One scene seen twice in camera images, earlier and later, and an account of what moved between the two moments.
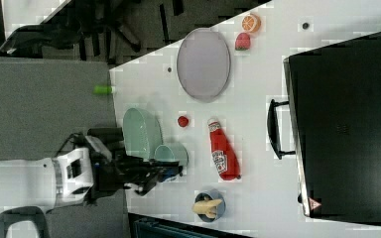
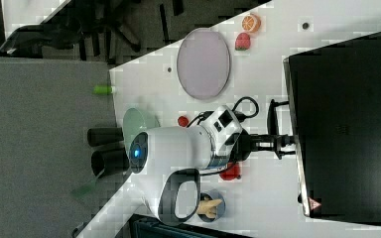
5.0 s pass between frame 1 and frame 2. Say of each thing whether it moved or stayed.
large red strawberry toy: stayed
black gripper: moved
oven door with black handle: stayed
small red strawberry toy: stayed
